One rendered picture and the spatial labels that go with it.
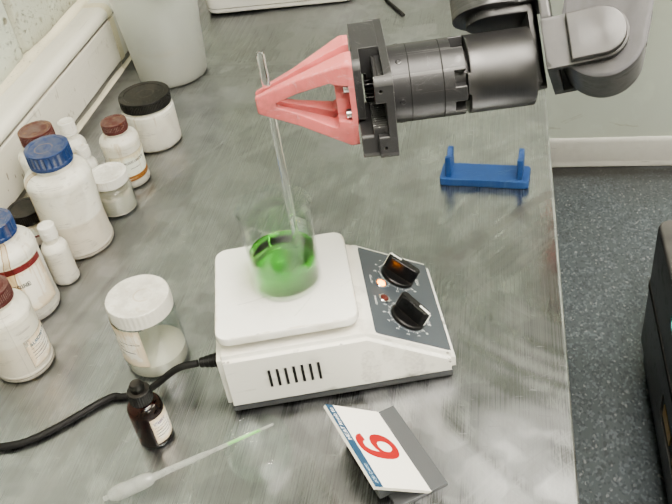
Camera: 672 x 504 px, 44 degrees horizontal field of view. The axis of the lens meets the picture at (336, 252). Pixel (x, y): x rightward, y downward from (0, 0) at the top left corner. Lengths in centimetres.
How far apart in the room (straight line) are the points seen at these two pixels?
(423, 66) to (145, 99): 56
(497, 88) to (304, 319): 24
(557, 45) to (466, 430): 31
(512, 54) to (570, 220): 155
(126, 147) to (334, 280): 40
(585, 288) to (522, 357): 120
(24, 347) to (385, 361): 34
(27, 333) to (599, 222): 159
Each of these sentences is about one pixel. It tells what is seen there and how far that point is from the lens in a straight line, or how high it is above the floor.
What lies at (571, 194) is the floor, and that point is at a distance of 224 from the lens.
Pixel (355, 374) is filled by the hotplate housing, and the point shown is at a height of 78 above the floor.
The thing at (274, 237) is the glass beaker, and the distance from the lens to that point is 65.
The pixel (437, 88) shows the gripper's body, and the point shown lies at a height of 102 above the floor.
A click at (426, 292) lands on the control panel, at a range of 77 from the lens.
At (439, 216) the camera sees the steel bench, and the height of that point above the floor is 75.
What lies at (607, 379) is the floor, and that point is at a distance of 177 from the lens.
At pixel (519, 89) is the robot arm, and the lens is 61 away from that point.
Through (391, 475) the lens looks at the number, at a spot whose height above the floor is 78.
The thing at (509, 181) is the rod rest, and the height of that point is 76.
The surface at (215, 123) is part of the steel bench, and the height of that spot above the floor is 75.
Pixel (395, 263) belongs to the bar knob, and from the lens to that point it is 76.
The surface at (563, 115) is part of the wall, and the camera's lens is 227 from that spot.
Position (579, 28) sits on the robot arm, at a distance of 59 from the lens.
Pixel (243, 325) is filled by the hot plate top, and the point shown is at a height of 84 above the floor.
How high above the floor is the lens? 130
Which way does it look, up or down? 39 degrees down
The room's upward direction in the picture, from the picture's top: 9 degrees counter-clockwise
